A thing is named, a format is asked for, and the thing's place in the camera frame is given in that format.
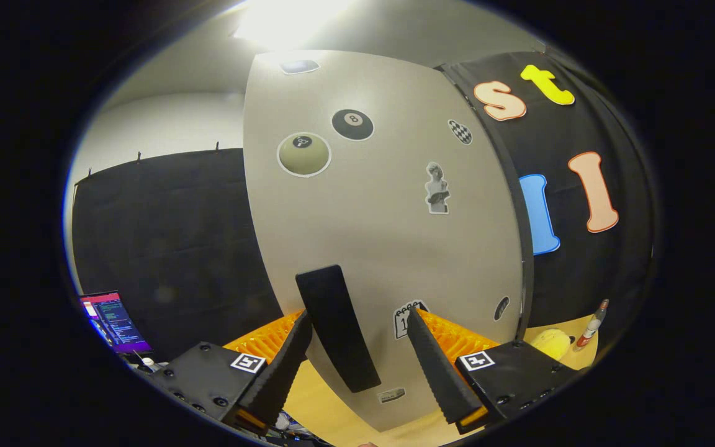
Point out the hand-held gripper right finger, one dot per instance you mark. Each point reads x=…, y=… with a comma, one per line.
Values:
x=441, y=379

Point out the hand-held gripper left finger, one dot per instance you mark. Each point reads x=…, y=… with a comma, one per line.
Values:
x=277, y=379

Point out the grey shoe cabinet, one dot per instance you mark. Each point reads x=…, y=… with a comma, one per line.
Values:
x=527, y=298

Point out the beige shoe cabinet door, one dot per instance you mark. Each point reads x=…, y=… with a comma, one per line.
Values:
x=382, y=217

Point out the yellow round sponge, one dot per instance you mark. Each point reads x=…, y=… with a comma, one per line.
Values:
x=550, y=343

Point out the red and white marker pen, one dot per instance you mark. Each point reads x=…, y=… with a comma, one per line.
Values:
x=588, y=332

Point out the laptop screen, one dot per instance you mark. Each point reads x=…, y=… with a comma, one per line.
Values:
x=115, y=320

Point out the black backdrop cloth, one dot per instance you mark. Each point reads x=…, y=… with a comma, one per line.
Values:
x=177, y=236

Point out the large ceiling light panel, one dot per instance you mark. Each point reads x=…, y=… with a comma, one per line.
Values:
x=289, y=22

